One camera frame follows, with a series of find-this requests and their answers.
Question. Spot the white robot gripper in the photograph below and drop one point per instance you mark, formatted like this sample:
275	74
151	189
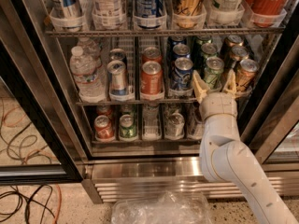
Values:
218	105

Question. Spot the green can shelf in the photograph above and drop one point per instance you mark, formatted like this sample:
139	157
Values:
200	40
207	50
212	71
127	127

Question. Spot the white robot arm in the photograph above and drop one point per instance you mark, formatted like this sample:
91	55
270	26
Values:
224	157

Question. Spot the gold can front middle shelf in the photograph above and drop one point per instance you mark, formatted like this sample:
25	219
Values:
245	72

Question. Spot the gold can shelf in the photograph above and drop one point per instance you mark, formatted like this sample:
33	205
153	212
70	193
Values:
235	55
245	72
230	41

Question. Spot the blue can front middle shelf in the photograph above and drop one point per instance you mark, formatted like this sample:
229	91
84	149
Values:
181	75

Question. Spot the gold can rear middle shelf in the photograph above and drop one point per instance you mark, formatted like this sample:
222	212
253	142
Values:
230	41

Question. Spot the silver can bottom shelf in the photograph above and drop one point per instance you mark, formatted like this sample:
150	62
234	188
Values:
174	125

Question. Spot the silver can shelf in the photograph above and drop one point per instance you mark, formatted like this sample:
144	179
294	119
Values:
118	54
174	125

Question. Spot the blue can rear middle shelf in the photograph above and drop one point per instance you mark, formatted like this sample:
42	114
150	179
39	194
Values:
174	40

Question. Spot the orange can front middle shelf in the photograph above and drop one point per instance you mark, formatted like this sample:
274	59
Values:
151	77

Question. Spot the orange can shelf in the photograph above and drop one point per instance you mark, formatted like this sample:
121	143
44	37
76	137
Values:
151	54
151	77

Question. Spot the orange can rear middle shelf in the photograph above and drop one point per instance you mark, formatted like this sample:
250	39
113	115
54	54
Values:
151	54

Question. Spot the right glass fridge door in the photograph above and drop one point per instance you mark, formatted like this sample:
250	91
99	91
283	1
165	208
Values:
273	109

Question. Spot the glass fridge door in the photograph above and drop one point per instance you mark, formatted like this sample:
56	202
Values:
34	142
273	109

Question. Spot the yellow can top shelf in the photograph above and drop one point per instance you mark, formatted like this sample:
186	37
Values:
187	12

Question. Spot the silver blue can front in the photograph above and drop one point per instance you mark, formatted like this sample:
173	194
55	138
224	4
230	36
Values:
117	75

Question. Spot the red cola bottle top shelf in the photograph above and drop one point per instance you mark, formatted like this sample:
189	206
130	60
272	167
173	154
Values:
265	13

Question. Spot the green can bottom shelf front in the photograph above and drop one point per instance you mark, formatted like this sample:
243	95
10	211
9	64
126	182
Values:
127	127

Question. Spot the silver can rear middle shelf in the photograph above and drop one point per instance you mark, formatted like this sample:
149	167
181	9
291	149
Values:
118	54

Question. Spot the blue white can top shelf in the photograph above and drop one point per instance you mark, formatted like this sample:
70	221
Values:
148	13

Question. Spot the stainless steel fridge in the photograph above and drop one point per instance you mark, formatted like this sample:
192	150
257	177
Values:
117	170

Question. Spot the red can bottom shelf front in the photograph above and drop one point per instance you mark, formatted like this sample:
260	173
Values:
103	128

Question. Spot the white label can top shelf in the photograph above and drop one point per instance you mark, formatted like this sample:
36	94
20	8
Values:
111	12

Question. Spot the blue striped can top left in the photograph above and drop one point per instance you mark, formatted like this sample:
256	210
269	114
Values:
66	15

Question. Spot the left glass fridge door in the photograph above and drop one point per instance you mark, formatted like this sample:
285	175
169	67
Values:
34	142

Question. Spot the juice bottle white cap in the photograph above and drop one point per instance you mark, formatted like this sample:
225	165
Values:
195	125

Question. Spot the front clear water bottle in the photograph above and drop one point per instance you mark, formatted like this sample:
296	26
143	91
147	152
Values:
89	76

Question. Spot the clear water bottle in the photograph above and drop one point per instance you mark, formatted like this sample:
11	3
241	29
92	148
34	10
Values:
89	76
90	47

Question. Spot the clear plastic container on floor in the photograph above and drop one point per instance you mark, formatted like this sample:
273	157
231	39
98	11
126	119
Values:
168	208

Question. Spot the rear clear water bottle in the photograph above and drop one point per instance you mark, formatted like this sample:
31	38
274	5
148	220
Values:
90	47

